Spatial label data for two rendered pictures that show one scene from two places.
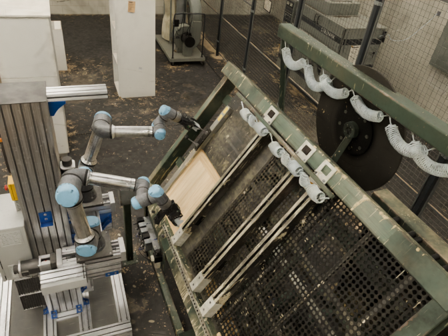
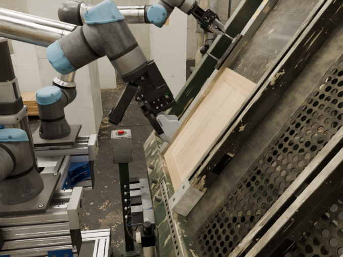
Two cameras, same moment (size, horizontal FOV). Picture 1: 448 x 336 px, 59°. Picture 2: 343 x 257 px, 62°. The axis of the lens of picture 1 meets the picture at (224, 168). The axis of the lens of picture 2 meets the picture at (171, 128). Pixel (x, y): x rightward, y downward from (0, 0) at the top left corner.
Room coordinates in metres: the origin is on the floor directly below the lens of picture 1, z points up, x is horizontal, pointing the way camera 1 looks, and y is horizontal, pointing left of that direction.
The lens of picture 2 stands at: (1.07, 0.02, 1.64)
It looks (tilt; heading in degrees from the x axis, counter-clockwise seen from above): 23 degrees down; 18
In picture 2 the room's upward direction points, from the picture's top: straight up
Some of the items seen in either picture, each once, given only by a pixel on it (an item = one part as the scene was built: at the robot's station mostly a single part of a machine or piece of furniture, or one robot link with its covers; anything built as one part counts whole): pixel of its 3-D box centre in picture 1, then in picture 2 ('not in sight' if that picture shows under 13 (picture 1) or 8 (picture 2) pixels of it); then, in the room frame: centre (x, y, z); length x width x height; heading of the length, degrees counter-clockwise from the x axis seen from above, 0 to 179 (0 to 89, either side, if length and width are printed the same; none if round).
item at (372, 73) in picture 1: (352, 129); not in sight; (2.21, -0.77, 1.85); 0.80 x 0.06 x 0.80; 27
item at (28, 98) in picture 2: not in sight; (29, 105); (4.51, 3.52, 0.15); 0.61 x 0.52 x 0.31; 25
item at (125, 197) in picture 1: (126, 193); (122, 146); (2.46, 0.79, 0.84); 0.12 x 0.12 x 0.18; 27
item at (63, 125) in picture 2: (85, 191); (53, 124); (2.15, 0.99, 1.09); 0.15 x 0.15 x 0.10
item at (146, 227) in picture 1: (147, 241); (139, 211); (2.11, 0.52, 0.69); 0.50 x 0.14 x 0.24; 27
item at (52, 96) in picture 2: (84, 178); (50, 101); (2.16, 0.99, 1.20); 0.13 x 0.12 x 0.14; 13
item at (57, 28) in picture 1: (46, 46); (102, 69); (6.47, 3.32, 0.36); 0.58 x 0.45 x 0.72; 115
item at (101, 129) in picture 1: (129, 131); (109, 14); (2.23, 0.67, 1.60); 0.49 x 0.11 x 0.12; 103
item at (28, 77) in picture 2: not in sight; (43, 79); (5.32, 3.89, 0.36); 0.80 x 0.58 x 0.72; 25
